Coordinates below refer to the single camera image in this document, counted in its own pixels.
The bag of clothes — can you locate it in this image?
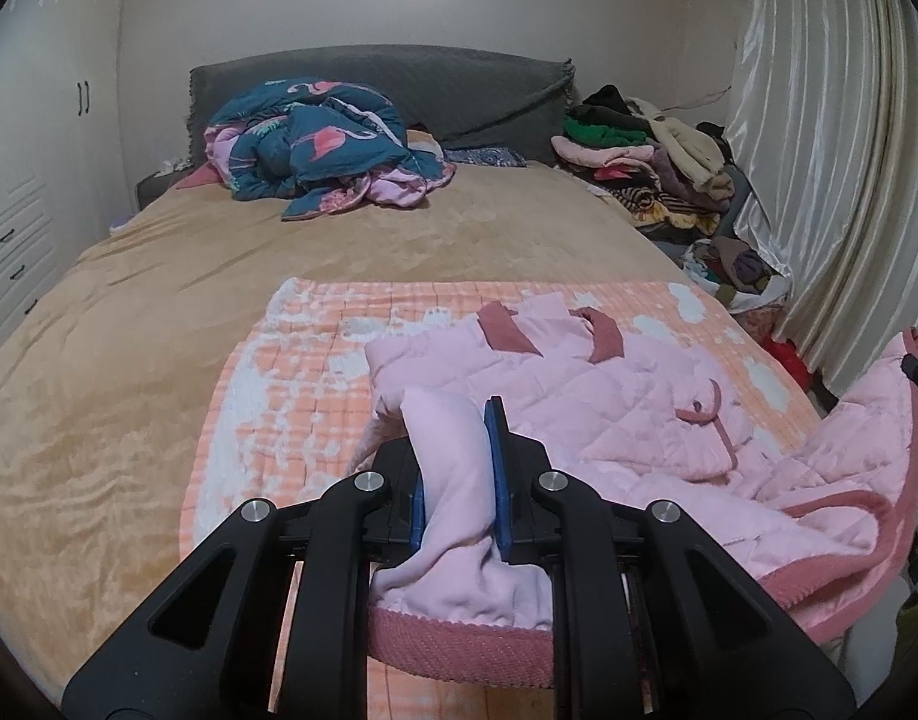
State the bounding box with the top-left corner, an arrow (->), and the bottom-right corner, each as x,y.
680,236 -> 794,312

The pile of folded clothes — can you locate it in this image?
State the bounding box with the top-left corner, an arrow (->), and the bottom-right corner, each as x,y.
550,84 -> 737,241

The shiny white curtain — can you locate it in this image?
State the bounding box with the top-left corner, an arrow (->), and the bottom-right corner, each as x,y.
721,0 -> 918,421

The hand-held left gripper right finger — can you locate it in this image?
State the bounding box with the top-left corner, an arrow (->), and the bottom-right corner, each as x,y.
483,394 -> 857,720

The red cloth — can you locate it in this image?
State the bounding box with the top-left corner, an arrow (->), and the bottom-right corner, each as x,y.
763,336 -> 812,391

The bed with tan sheet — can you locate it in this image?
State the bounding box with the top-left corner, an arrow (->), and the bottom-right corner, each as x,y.
0,127 -> 730,706

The dark patterned pillow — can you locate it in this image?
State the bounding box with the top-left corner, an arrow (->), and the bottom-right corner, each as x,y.
442,146 -> 527,168

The white wardrobe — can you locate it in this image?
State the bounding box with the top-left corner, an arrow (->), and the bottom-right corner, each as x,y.
0,0 -> 130,338

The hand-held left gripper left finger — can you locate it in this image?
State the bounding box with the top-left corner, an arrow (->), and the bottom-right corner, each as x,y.
61,439 -> 430,720

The grey bedside table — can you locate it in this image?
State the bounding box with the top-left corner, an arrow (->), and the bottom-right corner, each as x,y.
135,169 -> 194,207

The blue flamingo print duvet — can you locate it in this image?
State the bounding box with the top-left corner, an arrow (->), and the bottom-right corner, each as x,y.
204,77 -> 458,222

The orange checked cloud blanket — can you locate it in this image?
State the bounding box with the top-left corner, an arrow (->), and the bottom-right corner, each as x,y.
180,277 -> 842,720

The pink quilted robe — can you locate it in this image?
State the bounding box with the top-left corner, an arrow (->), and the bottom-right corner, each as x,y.
350,298 -> 918,668

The grey padded headboard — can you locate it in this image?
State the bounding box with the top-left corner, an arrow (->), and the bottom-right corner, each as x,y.
183,43 -> 576,166

